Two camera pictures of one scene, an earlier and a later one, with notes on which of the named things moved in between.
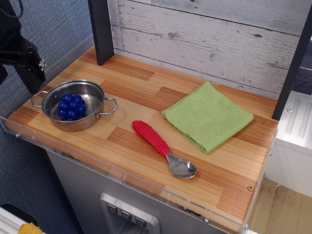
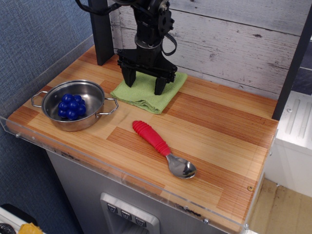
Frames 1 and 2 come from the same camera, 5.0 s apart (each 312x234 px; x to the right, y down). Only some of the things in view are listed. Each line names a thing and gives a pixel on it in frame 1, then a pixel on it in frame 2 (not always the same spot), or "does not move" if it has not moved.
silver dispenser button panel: [123, 218] does not move
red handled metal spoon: [180, 168] does not move
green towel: [208, 117] to [142, 92]
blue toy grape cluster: [71, 107] does not move
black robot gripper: [16, 49] to [147, 59]
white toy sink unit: [289, 158] does not move
